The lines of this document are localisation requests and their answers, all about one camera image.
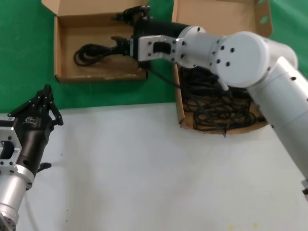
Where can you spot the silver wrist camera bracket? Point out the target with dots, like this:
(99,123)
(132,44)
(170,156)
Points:
(146,48)
(9,150)

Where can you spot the shallow brown cardboard box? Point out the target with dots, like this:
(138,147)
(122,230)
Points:
(96,6)

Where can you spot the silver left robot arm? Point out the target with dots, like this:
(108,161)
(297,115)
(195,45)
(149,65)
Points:
(12,195)

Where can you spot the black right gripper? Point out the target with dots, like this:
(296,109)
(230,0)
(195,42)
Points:
(158,27)

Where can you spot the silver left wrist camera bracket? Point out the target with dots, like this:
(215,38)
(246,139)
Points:
(9,150)

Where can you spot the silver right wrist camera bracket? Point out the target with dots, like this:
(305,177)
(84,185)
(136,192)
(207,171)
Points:
(146,48)

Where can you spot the green table mat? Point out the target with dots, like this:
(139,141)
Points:
(24,48)

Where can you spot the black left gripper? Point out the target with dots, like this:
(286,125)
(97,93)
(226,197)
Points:
(33,137)

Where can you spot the large brown cardboard box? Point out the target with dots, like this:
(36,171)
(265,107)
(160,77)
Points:
(228,14)

